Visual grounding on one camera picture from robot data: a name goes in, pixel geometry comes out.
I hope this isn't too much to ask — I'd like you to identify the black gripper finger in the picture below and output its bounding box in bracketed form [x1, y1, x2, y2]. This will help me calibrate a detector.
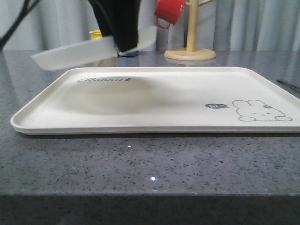
[89, 0, 141, 52]

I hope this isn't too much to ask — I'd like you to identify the white round plate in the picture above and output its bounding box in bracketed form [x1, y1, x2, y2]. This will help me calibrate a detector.
[31, 25, 158, 71]

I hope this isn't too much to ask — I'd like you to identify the silver metal fork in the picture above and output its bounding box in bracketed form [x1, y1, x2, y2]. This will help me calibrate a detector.
[277, 80, 300, 90]

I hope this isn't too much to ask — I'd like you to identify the yellow mug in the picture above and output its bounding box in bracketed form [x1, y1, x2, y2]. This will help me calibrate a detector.
[89, 30, 102, 40]

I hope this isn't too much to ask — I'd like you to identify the blue mug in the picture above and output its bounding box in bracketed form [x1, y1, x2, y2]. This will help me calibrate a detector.
[118, 50, 139, 57]

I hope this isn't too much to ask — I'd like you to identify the red hanging mug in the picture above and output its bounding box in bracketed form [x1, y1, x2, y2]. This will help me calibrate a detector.
[154, 0, 186, 30]

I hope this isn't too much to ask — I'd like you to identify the wooden mug tree stand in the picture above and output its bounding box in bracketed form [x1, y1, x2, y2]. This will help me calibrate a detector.
[164, 0, 216, 61]

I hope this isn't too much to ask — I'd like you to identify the cream rabbit serving tray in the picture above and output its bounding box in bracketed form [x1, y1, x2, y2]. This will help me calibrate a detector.
[11, 67, 300, 135]

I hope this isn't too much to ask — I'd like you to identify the grey curtain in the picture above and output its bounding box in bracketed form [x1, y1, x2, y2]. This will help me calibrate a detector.
[4, 0, 300, 51]

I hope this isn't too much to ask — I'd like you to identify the black cable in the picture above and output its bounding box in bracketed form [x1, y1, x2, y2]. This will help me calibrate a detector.
[0, 0, 39, 50]

